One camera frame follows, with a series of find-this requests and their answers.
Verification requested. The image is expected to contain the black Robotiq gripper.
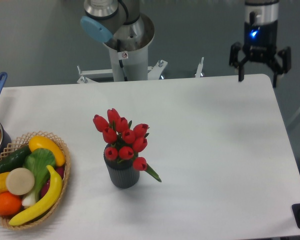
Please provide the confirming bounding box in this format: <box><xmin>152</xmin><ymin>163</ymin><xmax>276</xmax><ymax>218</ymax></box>
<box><xmin>228</xmin><ymin>0</ymin><xmax>292</xmax><ymax>88</ymax></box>

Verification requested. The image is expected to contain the red tulip bouquet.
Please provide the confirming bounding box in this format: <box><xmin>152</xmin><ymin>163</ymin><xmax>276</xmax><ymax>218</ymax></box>
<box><xmin>93</xmin><ymin>108</ymin><xmax>162</xmax><ymax>182</ymax></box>

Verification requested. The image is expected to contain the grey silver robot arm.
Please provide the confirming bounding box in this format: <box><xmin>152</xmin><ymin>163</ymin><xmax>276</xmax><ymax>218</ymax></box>
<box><xmin>80</xmin><ymin>0</ymin><xmax>292</xmax><ymax>87</ymax></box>

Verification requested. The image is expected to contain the dark grey ribbed vase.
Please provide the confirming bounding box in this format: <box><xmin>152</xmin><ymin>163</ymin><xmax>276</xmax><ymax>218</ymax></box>
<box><xmin>103</xmin><ymin>153</ymin><xmax>140</xmax><ymax>189</ymax></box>

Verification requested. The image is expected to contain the dark red vegetable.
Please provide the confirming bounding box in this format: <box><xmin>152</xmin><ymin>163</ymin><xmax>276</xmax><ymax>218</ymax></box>
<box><xmin>40</xmin><ymin>167</ymin><xmax>65</xmax><ymax>199</ymax></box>

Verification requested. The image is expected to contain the yellow squash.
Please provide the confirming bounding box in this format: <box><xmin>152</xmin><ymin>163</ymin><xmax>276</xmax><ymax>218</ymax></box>
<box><xmin>28</xmin><ymin>135</ymin><xmax>66</xmax><ymax>167</ymax></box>

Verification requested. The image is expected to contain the green bok choy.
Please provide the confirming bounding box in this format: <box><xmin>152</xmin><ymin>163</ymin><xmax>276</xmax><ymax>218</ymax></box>
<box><xmin>22</xmin><ymin>148</ymin><xmax>56</xmax><ymax>208</ymax></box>

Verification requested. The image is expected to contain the yellow banana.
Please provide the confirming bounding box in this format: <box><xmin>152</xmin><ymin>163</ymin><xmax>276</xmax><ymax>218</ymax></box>
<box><xmin>8</xmin><ymin>165</ymin><xmax>63</xmax><ymax>227</ymax></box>

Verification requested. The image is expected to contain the woven wicker basket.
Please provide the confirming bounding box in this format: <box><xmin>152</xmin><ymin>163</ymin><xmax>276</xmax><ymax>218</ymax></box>
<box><xmin>0</xmin><ymin>131</ymin><xmax>71</xmax><ymax>231</ymax></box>

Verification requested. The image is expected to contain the green cucumber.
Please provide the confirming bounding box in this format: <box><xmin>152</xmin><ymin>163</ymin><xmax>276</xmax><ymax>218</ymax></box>
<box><xmin>0</xmin><ymin>145</ymin><xmax>31</xmax><ymax>174</ymax></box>

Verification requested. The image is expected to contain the beige round disc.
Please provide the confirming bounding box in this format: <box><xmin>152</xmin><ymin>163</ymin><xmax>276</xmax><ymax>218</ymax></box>
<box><xmin>5</xmin><ymin>167</ymin><xmax>35</xmax><ymax>196</ymax></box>

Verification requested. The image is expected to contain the orange fruit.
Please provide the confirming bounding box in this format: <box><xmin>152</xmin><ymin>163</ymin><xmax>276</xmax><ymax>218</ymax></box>
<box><xmin>0</xmin><ymin>191</ymin><xmax>22</xmax><ymax>216</ymax></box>

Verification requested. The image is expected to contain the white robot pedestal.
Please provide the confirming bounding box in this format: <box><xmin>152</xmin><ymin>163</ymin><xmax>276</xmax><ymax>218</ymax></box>
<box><xmin>76</xmin><ymin>34</ymin><xmax>205</xmax><ymax>85</ymax></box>

